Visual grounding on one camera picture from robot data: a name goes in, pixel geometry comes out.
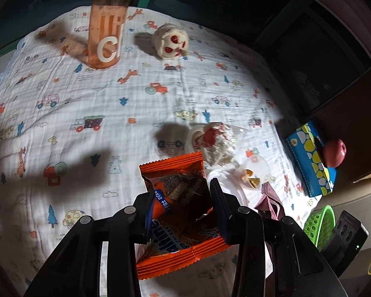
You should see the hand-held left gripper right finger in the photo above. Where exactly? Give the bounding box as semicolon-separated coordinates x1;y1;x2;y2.
208;178;350;297

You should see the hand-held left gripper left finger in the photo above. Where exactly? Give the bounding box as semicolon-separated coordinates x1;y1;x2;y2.
24;191;157;297

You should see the clear plastic wrapper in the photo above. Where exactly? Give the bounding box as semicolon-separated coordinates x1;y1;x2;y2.
204;124;276;206

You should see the orange snack wrapper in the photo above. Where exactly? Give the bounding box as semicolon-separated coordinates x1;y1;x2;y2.
136;151;232;280

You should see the brown food scrap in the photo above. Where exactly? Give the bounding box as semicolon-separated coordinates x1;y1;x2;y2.
245;169;261;190

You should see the dark brown wooden board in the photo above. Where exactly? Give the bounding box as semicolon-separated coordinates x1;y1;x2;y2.
309;65;371;184

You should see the pink cloth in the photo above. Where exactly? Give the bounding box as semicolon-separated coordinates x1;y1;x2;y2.
315;0;371;59

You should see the white red-printed paper ball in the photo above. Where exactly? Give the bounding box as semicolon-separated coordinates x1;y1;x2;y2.
190;122;238;166
151;23;190;60

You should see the blue dotted tissue box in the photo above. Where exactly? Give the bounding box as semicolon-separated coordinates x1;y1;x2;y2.
285;121;337;197

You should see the red apple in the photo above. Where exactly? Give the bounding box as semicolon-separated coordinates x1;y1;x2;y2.
323;139;347;168

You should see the printed white blanket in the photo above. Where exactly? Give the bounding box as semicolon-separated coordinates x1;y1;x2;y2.
0;6;324;297

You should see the dark cabinet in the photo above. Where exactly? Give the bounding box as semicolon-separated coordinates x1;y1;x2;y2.
254;0;371;115

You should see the pink water bottle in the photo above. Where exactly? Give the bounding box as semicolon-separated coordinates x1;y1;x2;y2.
87;0;139;69

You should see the mauve foil wrapper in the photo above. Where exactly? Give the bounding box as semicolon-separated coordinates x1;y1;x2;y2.
254;182;285;221

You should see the green perforated plastic basket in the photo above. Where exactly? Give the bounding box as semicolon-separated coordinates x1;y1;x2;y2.
303;205;336;251

